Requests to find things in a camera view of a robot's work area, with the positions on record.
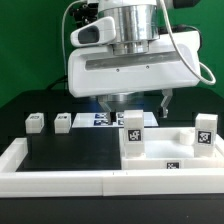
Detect white square tabletop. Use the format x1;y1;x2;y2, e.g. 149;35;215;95
119;127;224;170

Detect black cable bundle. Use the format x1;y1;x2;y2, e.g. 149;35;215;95
45;74;69;91

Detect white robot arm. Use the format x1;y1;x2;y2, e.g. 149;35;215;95
68;0;200;118

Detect white U-shaped fence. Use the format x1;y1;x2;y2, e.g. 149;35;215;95
0;138;224;198

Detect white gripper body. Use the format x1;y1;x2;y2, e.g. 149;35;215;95
67;15;202;99

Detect white marker plate with tags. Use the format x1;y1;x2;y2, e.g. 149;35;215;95
72;112;158;128

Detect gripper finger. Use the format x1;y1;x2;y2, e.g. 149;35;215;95
159;89;173;118
98;96;116;125

